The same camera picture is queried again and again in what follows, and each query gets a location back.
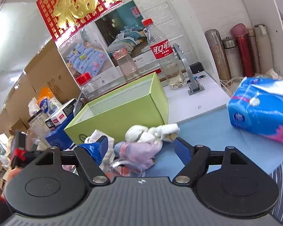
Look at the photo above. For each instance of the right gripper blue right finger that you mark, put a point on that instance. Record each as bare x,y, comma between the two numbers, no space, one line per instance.
183,150

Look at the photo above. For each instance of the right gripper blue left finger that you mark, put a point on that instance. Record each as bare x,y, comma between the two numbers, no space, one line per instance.
97,149

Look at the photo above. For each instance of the white knotted towel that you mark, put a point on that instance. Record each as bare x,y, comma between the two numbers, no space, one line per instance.
163,133

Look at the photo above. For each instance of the pink patterned cloth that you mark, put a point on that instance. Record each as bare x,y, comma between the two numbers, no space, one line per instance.
134,158

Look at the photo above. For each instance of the blue box under carton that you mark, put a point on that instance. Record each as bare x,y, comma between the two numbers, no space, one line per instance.
58,137

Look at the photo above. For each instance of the white black red carton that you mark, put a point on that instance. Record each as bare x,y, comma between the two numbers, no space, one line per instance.
59,116

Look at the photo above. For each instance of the green cardboard storage box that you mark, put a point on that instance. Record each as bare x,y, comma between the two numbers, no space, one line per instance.
141,102

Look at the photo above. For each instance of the paper cup stack pack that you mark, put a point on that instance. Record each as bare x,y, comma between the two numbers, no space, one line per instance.
47,101

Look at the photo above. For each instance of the red-lidded clear plastic jar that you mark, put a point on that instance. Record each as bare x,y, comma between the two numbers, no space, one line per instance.
88,87

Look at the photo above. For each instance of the pink-lidded clear glass bottle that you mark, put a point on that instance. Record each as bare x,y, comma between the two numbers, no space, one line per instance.
127,66

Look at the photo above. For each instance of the blue tissue pack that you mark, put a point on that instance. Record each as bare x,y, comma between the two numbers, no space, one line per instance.
257,107

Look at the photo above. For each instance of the brown cardboard box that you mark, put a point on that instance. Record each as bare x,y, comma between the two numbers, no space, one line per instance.
46,69

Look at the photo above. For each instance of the bedding picture poster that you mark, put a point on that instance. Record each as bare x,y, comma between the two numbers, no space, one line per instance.
91,49

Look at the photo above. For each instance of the cola bottle red label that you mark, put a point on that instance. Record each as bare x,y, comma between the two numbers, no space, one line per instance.
164,54

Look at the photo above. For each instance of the beige thermos flask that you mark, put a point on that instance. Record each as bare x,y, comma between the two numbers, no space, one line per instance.
218,53

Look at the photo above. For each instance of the red thermos flask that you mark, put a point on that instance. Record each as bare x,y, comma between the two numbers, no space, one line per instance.
240,33

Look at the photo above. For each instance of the red gold fu poster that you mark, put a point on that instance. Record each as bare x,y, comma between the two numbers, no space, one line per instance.
64,18

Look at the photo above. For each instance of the grey metal clamp bracket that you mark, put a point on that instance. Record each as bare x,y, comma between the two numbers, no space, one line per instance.
194,85

